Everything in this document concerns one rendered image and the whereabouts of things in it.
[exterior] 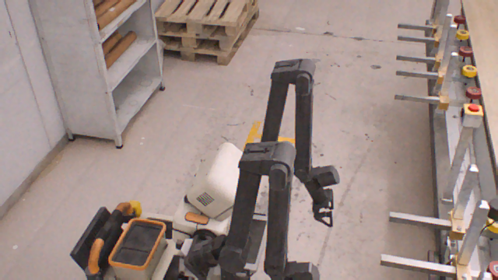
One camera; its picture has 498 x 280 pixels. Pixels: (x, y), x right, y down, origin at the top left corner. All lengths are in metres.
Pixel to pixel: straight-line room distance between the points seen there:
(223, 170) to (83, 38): 2.20
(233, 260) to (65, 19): 2.45
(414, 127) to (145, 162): 2.12
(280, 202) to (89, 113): 2.77
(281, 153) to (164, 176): 2.51
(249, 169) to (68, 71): 2.69
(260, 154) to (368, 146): 2.77
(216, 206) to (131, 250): 0.54
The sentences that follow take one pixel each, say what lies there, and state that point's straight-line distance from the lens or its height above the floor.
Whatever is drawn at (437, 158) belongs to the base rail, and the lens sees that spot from 2.79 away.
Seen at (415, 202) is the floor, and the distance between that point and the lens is 3.55.
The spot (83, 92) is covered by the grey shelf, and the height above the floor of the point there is 0.48.
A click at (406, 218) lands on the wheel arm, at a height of 0.85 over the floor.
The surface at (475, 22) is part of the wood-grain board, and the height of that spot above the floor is 0.90.
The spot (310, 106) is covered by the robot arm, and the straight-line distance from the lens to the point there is 1.61.
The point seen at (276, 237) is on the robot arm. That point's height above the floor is 1.35.
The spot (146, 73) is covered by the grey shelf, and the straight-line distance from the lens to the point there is 4.61.
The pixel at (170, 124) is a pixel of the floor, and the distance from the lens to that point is 4.16.
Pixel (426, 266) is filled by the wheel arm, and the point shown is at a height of 0.86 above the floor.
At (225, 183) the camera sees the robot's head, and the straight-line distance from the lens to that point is 1.51.
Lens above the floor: 2.38
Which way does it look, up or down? 37 degrees down
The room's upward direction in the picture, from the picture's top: 1 degrees counter-clockwise
